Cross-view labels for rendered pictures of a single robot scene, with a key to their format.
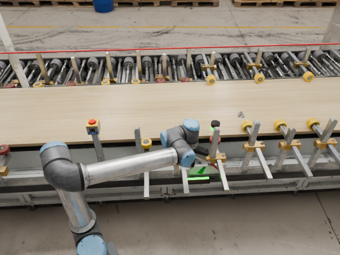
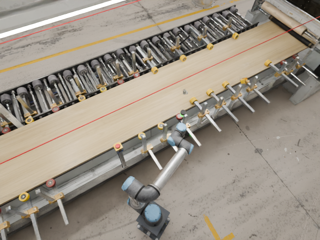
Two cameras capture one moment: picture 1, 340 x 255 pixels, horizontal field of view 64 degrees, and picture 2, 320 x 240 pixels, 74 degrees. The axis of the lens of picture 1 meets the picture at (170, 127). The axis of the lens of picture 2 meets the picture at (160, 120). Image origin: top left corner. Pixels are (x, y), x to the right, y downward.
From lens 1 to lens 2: 96 cm
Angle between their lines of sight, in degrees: 25
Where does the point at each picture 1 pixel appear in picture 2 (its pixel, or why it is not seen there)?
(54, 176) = (145, 199)
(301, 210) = (223, 126)
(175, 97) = (139, 93)
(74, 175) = (155, 193)
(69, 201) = not seen: hidden behind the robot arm
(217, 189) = not seen: hidden behind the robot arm
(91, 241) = (150, 208)
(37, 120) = (56, 150)
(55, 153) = (136, 186)
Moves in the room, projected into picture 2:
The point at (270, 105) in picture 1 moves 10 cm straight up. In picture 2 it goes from (198, 78) to (199, 72)
